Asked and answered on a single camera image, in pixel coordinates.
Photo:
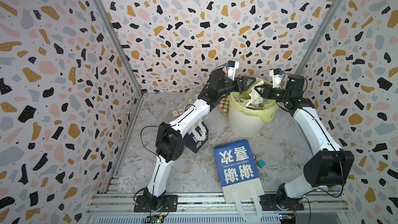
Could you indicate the front navy bag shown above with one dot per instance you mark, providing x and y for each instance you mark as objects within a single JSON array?
[{"x": 196, "y": 137}]

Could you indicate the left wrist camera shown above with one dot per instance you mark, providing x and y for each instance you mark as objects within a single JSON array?
[{"x": 232, "y": 66}]

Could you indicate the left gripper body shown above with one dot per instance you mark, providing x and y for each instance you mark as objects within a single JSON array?
[{"x": 239, "y": 89}]

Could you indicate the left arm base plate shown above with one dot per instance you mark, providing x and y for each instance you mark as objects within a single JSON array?
[{"x": 165, "y": 203}]

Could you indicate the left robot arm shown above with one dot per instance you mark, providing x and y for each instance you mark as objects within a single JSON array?
[{"x": 169, "y": 142}]

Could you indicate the white trash bin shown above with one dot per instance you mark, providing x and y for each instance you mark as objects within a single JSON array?
[{"x": 244, "y": 126}]

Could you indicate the playing card deck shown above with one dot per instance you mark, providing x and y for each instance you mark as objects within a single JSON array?
[{"x": 178, "y": 112}]

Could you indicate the wooden chess board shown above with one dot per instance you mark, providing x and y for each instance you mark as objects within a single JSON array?
[{"x": 224, "y": 106}]

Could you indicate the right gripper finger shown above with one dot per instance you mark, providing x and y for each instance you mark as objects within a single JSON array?
[
  {"x": 264, "y": 84},
  {"x": 260, "y": 90}
]

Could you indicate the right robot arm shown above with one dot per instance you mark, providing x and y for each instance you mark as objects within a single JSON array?
[{"x": 330, "y": 164}]

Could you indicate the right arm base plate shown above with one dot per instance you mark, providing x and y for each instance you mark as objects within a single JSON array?
[{"x": 277, "y": 202}]

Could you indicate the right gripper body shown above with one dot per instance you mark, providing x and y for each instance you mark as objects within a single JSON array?
[{"x": 276, "y": 95}]

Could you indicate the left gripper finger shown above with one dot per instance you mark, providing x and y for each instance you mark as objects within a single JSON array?
[
  {"x": 250, "y": 87},
  {"x": 248, "y": 79}
]

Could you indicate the yellow-green bin liner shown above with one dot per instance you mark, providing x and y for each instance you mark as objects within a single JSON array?
[{"x": 250, "y": 104}]

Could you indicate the small teal block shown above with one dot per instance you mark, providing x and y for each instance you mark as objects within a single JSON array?
[{"x": 261, "y": 164}]

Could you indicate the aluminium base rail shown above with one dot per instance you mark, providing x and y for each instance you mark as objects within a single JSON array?
[{"x": 211, "y": 208}]

